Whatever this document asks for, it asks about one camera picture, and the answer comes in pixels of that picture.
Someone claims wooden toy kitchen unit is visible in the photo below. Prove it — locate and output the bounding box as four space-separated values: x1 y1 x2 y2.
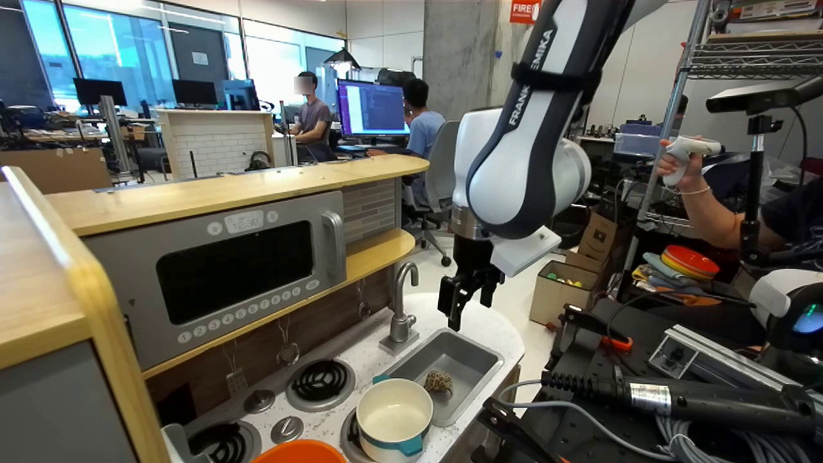
0 153 528 463

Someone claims grey toy sink basin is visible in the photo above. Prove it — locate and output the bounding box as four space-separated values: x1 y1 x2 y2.
387 330 503 428

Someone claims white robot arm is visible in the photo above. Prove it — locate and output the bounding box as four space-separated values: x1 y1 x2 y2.
437 0 666 330

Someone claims computer monitor blue screen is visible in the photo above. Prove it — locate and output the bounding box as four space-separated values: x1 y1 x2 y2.
337 82 410 136

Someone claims small brown toy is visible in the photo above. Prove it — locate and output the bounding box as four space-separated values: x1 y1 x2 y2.
425 370 454 398

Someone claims person in blue shirt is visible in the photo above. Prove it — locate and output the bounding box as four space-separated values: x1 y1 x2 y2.
404 79 446 156

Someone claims black clamp with orange handle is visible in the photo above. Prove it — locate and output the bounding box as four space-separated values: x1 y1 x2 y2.
562 304 636 356

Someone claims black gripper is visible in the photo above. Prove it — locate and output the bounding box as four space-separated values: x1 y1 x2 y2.
437 236 504 331

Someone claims operator hand holding controller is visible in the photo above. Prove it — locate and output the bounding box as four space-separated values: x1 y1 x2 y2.
656 153 711 199

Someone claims white pot with teal handles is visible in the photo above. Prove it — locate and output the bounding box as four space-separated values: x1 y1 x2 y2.
355 378 436 463

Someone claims orange bowl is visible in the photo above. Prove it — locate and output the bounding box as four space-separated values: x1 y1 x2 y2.
254 439 348 463

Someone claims black stove burner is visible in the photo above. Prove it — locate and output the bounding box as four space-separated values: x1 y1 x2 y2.
285 360 355 411
185 423 262 463

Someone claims left black stove burner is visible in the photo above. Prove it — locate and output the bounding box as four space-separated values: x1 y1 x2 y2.
185 423 262 463

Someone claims white handheld controller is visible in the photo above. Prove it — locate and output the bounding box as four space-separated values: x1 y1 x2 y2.
665 136 726 186

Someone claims black cable bundle tube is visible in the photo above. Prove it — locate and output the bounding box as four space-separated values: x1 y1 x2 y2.
544 374 820 439

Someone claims operator forearm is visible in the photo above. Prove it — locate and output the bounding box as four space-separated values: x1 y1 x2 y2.
683 183 744 250

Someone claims silver toy faucet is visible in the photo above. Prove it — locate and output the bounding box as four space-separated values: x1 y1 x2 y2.
380 263 420 349

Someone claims person in grey shirt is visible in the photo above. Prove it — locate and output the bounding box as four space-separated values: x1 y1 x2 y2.
290 73 333 163

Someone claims toy microwave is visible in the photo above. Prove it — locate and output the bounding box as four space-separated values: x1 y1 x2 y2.
89 194 348 369

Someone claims right black stove burner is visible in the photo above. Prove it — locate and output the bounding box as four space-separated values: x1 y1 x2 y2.
285 360 355 411

